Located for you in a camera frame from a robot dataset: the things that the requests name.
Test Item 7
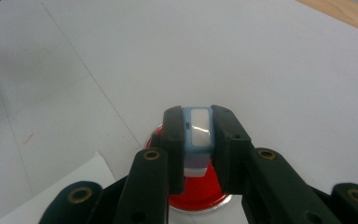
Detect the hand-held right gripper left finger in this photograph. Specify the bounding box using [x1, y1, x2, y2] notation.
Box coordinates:
[151, 105, 186, 195]

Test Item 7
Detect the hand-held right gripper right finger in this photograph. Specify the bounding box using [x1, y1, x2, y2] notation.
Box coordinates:
[210, 105, 256, 196]

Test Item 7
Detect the blue stamp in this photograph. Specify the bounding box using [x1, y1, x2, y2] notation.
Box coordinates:
[181, 106, 215, 178]

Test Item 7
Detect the round red ink pad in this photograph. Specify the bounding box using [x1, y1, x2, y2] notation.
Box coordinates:
[145, 124, 231, 215]

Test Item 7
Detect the wooden table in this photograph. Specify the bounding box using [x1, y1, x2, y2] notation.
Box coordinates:
[295, 0, 358, 37]

